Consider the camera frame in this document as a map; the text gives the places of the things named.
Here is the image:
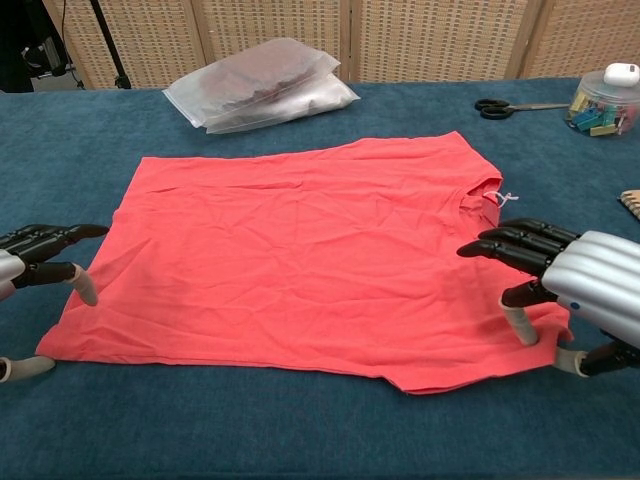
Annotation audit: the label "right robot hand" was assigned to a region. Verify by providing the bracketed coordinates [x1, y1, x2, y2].
[455, 218, 640, 379]

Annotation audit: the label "black tripod stand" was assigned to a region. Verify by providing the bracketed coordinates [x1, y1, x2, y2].
[88, 0, 132, 90]

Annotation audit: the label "woven wooden folding screen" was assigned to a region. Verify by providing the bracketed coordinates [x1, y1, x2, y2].
[42, 0, 640, 91]

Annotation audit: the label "kraft spiral notebook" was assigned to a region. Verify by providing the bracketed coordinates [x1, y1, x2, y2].
[617, 188, 640, 221]

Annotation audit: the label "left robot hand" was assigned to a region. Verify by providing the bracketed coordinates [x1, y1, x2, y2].
[0, 223, 110, 384]

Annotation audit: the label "bagged dark red garment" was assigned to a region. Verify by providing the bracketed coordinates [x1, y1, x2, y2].
[162, 37, 342, 129]

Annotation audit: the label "white earbuds case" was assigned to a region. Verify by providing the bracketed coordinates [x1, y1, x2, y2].
[603, 62, 640, 89]

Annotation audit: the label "red t-shirt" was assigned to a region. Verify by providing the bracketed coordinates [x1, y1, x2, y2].
[35, 130, 574, 397]

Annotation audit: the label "clear jar of binder clips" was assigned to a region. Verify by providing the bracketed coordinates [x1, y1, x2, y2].
[564, 69, 640, 139]

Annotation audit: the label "black-handled scissors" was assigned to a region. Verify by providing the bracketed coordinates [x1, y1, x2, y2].
[473, 97, 571, 121]

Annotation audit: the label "blue carpet table cover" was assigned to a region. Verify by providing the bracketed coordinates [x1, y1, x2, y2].
[0, 75, 640, 480]

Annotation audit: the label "plastic bag with white garment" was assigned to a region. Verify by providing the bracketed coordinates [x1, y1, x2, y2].
[204, 73, 361, 135]

